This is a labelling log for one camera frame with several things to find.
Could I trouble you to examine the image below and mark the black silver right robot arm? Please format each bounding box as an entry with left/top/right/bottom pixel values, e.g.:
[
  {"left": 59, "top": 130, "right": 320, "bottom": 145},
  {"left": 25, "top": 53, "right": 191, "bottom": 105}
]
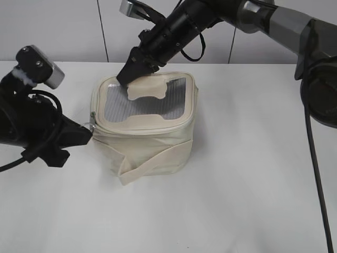
[{"left": 117, "top": 1, "right": 336, "bottom": 128}]

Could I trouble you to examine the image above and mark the metal zipper pull with ring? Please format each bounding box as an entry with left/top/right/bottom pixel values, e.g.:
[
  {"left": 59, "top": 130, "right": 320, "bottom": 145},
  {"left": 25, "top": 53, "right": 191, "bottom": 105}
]
[{"left": 81, "top": 112, "right": 96, "bottom": 132}]

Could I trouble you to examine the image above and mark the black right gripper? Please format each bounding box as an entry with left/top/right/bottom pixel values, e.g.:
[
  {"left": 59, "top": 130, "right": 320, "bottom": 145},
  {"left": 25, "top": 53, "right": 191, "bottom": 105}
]
[{"left": 116, "top": 15, "right": 203, "bottom": 86}]

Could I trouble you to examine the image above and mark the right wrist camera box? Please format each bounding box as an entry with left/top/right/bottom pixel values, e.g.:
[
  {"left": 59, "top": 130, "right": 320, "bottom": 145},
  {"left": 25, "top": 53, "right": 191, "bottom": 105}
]
[{"left": 119, "top": 0, "right": 148, "bottom": 20}]

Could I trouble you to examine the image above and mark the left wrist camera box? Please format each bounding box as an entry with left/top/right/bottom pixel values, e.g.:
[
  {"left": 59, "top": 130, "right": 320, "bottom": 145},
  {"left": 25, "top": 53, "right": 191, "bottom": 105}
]
[{"left": 15, "top": 45, "right": 65, "bottom": 90}]

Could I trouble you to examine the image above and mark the cream fabric zipper bag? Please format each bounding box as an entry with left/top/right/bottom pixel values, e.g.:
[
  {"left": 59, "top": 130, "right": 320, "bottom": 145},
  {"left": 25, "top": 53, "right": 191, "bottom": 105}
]
[{"left": 90, "top": 72, "right": 198, "bottom": 185}]

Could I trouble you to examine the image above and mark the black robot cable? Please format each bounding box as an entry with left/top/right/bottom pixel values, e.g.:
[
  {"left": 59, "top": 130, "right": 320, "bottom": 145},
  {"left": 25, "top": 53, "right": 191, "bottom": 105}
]
[{"left": 300, "top": 59, "right": 335, "bottom": 253}]

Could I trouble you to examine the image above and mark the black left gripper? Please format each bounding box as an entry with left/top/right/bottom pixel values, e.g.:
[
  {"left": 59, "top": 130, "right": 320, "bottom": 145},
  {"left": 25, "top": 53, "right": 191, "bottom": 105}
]
[{"left": 1, "top": 91, "right": 92, "bottom": 167}]

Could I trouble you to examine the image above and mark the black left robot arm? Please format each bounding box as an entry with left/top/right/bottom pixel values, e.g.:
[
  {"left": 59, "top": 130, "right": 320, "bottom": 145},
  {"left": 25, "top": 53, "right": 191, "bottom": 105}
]
[{"left": 1, "top": 73, "right": 93, "bottom": 171}]

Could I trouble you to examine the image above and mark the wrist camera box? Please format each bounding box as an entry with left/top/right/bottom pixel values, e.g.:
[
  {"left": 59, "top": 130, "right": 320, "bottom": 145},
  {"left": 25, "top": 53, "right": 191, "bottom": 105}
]
[
  {"left": 15, "top": 45, "right": 65, "bottom": 90},
  {"left": 119, "top": 0, "right": 148, "bottom": 20}
]

